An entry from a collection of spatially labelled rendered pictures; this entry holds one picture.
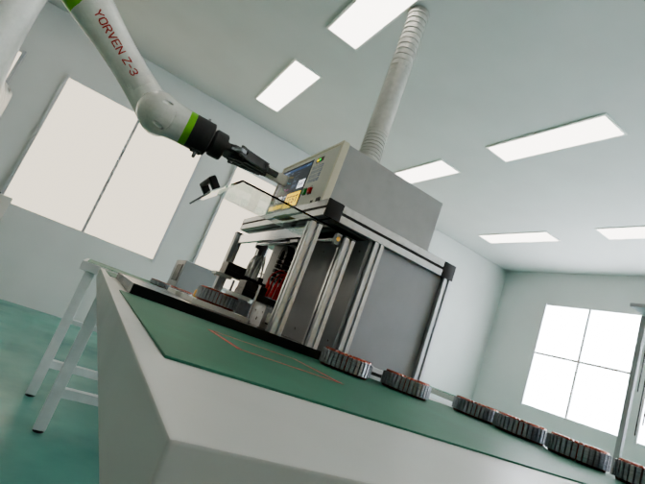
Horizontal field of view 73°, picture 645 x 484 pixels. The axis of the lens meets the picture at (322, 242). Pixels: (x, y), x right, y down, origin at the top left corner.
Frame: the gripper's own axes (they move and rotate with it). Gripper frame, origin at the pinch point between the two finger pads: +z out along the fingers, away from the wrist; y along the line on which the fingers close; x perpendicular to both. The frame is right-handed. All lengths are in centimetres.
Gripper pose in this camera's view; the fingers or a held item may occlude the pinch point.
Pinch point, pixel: (275, 176)
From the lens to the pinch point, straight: 127.0
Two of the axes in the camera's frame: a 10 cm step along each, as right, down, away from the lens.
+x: 3.5, -9.1, 2.1
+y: 4.6, -0.2, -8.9
